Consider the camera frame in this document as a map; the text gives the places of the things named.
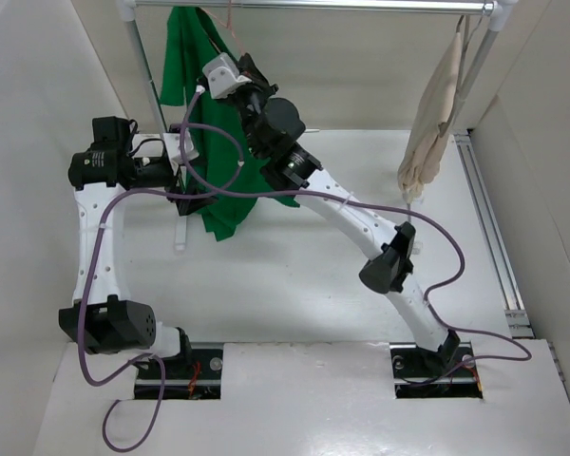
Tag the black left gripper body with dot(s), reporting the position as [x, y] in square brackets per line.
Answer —
[151, 173]

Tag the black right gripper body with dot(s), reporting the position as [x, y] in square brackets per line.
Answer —
[252, 101]

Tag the green t-shirt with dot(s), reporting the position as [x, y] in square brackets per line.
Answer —
[192, 41]

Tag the pink wire hanger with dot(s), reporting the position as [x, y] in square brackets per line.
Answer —
[228, 28]

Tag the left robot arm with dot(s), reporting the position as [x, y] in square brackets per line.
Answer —
[103, 316]

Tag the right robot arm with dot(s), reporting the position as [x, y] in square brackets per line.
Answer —
[272, 128]

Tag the beige garment on hanger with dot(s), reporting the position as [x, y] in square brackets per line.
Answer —
[427, 140]

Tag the grey plastic hanger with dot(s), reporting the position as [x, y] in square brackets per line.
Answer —
[470, 24]

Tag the white metal clothes rack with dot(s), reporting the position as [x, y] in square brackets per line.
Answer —
[497, 12]

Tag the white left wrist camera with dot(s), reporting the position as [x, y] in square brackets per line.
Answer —
[177, 147]

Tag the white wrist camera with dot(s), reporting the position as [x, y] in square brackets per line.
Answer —
[177, 147]
[223, 76]

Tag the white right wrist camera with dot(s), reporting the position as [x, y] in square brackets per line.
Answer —
[223, 76]

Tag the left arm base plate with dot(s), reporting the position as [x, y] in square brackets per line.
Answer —
[198, 378]

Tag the aluminium rail right side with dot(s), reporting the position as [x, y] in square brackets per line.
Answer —
[514, 310]

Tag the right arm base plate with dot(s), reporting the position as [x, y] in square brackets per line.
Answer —
[415, 379]

